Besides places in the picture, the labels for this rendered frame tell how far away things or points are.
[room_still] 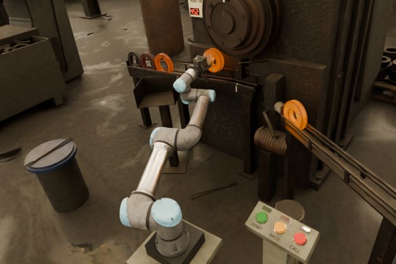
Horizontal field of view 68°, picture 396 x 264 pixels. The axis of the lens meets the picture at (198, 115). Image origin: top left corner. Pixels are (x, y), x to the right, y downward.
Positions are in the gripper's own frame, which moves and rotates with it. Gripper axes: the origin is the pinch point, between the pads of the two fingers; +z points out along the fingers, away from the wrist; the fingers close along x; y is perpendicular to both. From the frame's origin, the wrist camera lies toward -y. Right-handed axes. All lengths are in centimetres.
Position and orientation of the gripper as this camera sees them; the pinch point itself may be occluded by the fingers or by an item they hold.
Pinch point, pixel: (213, 57)
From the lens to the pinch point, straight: 195.1
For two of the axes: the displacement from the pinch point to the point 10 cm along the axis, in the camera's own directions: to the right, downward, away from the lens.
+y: -2.9, -7.1, -6.4
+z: 6.1, -6.5, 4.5
